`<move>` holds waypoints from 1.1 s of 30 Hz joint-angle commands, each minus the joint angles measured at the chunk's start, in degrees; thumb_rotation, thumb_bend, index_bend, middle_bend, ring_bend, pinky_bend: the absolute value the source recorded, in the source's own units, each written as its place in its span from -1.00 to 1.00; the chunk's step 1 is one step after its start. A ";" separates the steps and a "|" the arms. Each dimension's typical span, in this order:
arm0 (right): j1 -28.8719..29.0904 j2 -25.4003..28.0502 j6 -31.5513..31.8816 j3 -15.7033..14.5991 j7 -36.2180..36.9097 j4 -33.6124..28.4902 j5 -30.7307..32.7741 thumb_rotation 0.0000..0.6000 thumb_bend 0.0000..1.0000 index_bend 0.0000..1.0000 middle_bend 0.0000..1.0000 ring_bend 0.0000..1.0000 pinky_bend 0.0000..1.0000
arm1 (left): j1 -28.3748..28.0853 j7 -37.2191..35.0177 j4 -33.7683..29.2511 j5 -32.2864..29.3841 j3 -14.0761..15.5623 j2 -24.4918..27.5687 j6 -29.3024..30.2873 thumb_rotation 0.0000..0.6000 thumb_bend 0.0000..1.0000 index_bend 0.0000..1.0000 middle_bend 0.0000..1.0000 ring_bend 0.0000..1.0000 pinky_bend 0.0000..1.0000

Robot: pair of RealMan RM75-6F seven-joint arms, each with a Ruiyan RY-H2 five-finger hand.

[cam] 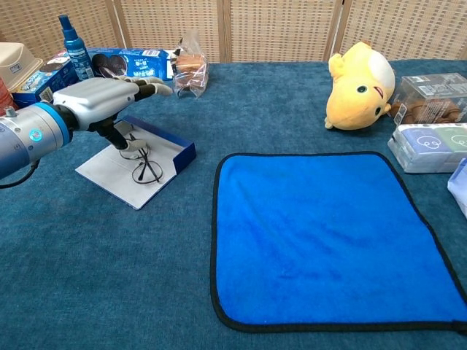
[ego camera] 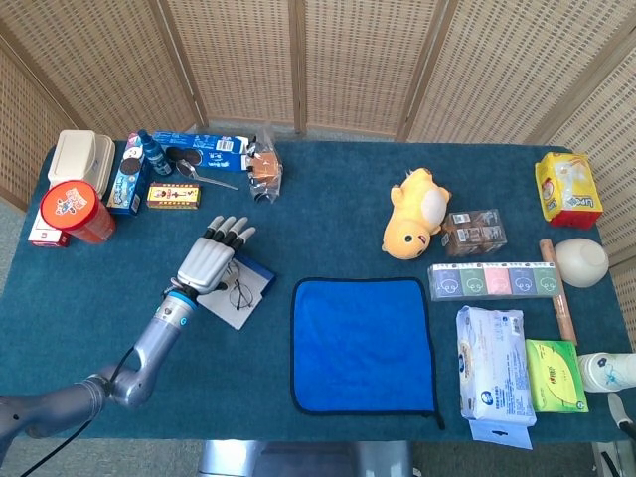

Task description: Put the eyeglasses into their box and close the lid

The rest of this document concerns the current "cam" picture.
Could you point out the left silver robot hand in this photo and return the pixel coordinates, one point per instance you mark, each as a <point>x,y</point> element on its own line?
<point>95,96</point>

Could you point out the blue glasses case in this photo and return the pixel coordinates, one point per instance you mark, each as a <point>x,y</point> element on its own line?
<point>109,171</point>

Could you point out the wire-frame eyeglasses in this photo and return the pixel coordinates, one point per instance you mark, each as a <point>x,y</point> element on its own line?
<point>147,175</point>

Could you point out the blue spray bottle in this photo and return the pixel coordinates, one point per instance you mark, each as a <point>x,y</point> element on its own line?
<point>76,51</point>

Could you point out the short blue cookie box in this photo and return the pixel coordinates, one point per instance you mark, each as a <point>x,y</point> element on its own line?
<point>40,82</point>

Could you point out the long blue cookie box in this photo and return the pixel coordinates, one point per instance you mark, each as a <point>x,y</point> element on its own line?
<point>146,63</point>

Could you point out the cream plastic lunch box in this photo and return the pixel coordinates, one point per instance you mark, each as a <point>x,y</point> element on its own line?
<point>18,65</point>

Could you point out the red snack can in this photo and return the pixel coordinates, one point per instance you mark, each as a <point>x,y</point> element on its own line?
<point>5,95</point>

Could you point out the clear bag of bread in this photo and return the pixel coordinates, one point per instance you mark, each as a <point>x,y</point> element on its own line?
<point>189,69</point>

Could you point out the teal table cover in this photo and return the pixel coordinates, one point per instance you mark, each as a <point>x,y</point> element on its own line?
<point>109,273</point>

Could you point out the wooden rattan folding screen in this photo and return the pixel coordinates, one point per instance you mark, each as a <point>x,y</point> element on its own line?
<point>277,29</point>

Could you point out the blue microfiber cloth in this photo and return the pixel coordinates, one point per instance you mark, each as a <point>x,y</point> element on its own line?
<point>310,237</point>

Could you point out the yellow plush toy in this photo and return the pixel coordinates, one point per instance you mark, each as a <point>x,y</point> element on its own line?
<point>354,102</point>

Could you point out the multicolour pocket tissue pack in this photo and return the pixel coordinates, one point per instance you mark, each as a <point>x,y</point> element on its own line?
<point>423,146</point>

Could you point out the clear box of brown sweets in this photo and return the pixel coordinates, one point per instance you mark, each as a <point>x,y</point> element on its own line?
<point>430,98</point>

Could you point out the white wet wipes pack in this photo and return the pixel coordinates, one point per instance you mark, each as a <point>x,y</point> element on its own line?
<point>460,186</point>

